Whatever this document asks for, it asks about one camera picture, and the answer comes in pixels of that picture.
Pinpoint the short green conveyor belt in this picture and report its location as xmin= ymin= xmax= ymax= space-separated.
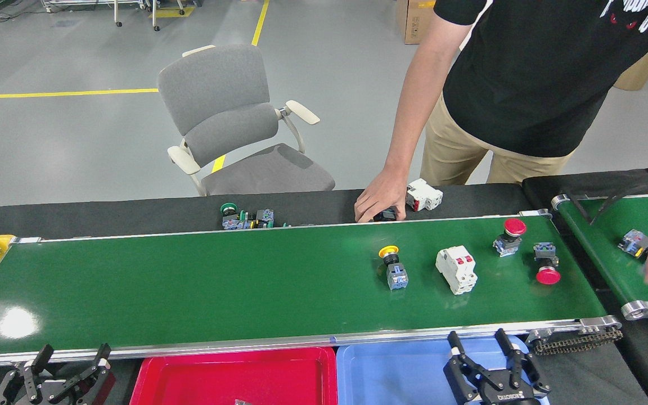
xmin=551 ymin=191 xmax=648 ymax=321

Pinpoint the blue plastic tray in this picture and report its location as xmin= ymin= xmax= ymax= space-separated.
xmin=335 ymin=336 xmax=550 ymax=405

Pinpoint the tan plant pot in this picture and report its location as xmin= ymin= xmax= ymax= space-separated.
xmin=614 ymin=33 xmax=648 ymax=92

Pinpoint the long green conveyor belt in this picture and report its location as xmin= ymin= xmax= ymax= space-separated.
xmin=0 ymin=209 xmax=622 ymax=372

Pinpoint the black conveyor drive chain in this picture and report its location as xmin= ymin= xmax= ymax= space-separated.
xmin=532 ymin=328 xmax=624 ymax=356

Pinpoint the person's right hand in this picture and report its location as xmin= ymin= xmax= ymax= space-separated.
xmin=355 ymin=169 xmax=409 ymax=224

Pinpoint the yellow push button switch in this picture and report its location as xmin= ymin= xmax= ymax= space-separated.
xmin=379 ymin=245 xmax=410 ymax=291

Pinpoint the white wheeled cart frame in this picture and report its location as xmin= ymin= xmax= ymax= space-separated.
xmin=43 ymin=0 xmax=187 ymax=32

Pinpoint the black cable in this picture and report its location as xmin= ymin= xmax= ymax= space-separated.
xmin=591 ymin=172 xmax=648 ymax=226

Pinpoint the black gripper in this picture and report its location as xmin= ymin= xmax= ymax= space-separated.
xmin=443 ymin=328 xmax=551 ymax=405
xmin=0 ymin=343 xmax=115 ymax=405

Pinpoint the grey fabric office chair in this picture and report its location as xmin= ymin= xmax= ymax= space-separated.
xmin=157 ymin=44 xmax=336 ymax=197

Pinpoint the brown cardboard box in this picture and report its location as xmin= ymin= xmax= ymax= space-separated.
xmin=396 ymin=0 xmax=437 ymax=44

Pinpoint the green push button switch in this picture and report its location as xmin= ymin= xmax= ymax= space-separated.
xmin=244 ymin=208 xmax=276 ymax=229
xmin=220 ymin=202 xmax=246 ymax=230

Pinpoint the red plastic tray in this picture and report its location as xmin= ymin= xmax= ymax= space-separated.
xmin=130 ymin=346 xmax=338 ymax=405

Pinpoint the person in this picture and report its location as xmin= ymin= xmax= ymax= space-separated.
xmin=403 ymin=0 xmax=648 ymax=186

